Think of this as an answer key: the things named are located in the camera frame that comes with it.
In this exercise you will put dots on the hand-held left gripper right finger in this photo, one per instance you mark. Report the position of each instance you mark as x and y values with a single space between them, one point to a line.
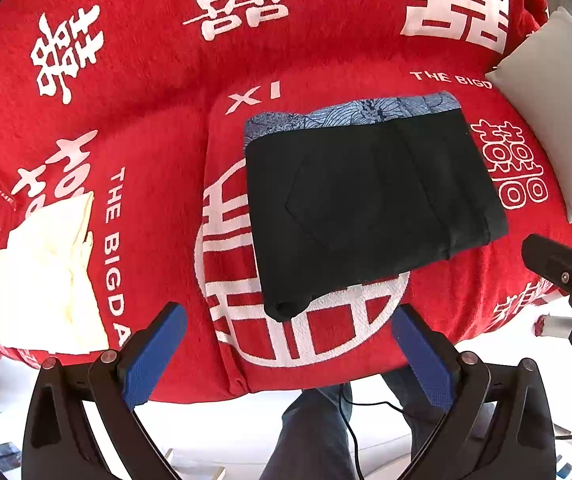
423 357

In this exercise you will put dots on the cream folded cloth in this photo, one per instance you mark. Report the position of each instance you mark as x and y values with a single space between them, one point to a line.
45 280

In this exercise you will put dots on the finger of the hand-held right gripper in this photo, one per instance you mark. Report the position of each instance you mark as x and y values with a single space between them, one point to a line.
551 260

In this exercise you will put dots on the person's leg in jeans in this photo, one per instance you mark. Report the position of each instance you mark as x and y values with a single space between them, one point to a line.
311 440
416 410

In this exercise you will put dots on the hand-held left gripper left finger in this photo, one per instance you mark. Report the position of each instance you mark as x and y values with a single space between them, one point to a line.
150 355

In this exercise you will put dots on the grey pillow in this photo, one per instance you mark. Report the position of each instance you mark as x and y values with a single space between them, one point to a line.
556 110

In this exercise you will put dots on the red printed blanket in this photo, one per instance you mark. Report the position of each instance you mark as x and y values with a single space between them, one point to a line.
140 110

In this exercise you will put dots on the black pants blue patterned waistband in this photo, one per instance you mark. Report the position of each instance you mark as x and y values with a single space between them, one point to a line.
366 200

